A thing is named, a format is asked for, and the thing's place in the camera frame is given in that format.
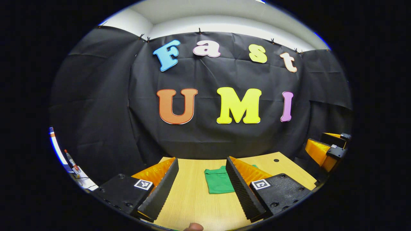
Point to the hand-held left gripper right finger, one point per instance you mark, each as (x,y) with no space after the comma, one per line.
(242,192)

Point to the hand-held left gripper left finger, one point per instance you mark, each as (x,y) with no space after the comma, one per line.
(163,189)

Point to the green polo T-shirt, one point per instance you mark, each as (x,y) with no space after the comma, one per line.
(218,181)

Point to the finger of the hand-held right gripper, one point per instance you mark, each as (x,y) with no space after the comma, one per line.
(332,140)
(318,152)

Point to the black backdrop cloth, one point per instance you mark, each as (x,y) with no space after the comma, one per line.
(205,141)

